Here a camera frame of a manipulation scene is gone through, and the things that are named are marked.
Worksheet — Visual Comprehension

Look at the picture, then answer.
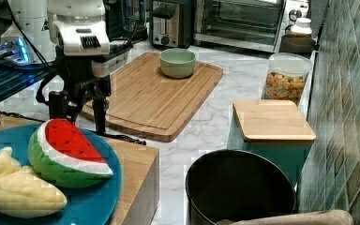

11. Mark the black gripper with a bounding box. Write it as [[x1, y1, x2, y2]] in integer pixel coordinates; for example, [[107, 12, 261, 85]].
[[49, 47, 112, 133]]

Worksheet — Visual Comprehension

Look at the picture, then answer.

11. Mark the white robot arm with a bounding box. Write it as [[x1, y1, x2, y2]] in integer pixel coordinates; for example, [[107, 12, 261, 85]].
[[1, 0, 117, 133]]

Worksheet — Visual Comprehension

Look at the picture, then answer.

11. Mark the wooden drawer box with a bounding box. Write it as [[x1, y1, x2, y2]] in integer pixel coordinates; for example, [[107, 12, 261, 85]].
[[0, 112, 161, 225]]

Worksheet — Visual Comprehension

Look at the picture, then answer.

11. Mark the plush watermelon slice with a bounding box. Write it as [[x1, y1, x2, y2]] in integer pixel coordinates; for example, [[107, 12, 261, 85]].
[[27, 118, 113, 188]]

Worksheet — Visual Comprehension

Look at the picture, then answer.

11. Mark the bamboo cutting board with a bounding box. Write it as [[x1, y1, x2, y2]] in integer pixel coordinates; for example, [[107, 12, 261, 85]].
[[80, 52, 224, 143]]

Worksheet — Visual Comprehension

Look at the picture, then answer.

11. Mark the black coffee maker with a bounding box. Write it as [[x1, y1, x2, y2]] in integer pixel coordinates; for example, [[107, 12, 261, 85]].
[[103, 0, 148, 41]]

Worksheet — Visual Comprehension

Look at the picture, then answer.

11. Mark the blue plate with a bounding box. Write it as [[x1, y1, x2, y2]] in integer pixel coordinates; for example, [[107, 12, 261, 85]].
[[0, 125, 122, 225]]

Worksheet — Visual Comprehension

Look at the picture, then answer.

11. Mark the light green bowl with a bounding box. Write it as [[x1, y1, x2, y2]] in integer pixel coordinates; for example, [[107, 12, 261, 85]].
[[159, 48, 196, 78]]

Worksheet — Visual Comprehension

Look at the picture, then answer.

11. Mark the cream plush toy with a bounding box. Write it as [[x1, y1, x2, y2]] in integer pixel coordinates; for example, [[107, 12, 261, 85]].
[[0, 147, 68, 218]]

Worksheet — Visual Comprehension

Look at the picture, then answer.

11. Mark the silver toaster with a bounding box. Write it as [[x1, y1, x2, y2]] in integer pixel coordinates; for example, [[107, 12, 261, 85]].
[[149, 0, 194, 49]]

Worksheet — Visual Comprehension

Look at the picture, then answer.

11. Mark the black round pot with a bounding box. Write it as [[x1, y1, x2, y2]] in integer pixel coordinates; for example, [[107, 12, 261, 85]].
[[185, 149, 296, 225]]

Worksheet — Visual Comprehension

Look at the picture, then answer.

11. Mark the toaster oven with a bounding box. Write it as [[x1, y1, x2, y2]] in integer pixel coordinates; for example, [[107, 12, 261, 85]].
[[193, 0, 312, 53]]

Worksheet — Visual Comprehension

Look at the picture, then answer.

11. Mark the teal box with wooden lid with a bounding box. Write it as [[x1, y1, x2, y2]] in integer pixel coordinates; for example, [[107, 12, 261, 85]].
[[227, 99, 316, 186]]

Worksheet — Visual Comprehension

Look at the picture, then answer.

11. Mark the clear jar of cereal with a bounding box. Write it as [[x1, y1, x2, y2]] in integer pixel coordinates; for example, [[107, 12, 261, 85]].
[[262, 52, 312, 104]]

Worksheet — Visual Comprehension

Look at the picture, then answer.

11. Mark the white lidded jar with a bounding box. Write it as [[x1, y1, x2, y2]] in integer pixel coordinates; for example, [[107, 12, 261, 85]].
[[289, 18, 312, 38]]

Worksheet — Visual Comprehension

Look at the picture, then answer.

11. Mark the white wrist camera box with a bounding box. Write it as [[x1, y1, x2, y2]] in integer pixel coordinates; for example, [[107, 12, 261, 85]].
[[91, 44, 133, 78]]

